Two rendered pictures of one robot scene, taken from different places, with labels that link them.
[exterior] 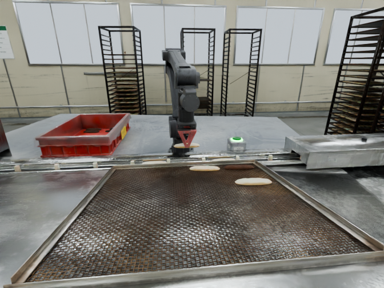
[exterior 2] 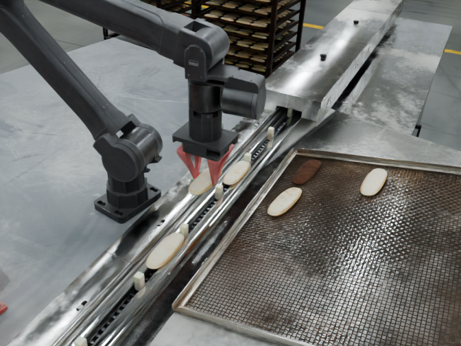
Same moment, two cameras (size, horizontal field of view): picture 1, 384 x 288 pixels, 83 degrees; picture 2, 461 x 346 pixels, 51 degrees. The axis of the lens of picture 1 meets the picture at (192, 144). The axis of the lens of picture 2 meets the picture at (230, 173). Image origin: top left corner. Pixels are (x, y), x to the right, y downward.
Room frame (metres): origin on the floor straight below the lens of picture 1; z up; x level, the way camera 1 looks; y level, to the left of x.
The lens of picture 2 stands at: (0.37, 0.62, 1.45)
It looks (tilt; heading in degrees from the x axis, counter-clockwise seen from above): 34 degrees down; 301
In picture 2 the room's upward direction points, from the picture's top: 3 degrees clockwise
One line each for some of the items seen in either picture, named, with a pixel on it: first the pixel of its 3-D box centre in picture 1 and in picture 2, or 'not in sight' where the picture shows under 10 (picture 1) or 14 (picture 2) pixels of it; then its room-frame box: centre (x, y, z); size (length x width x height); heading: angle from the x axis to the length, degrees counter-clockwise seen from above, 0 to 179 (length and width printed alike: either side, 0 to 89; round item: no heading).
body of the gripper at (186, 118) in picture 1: (186, 115); (205, 125); (0.78, 0.02, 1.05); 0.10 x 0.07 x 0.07; 6
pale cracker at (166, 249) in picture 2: (154, 163); (165, 248); (0.78, 0.15, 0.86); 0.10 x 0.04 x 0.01; 96
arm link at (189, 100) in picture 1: (188, 90); (228, 77); (0.74, 0.01, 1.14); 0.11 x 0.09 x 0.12; 11
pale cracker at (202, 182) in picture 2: (187, 144); (205, 178); (0.78, 0.02, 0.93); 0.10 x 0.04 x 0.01; 96
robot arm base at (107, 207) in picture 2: (180, 146); (127, 186); (0.95, 0.05, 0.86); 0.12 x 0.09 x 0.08; 86
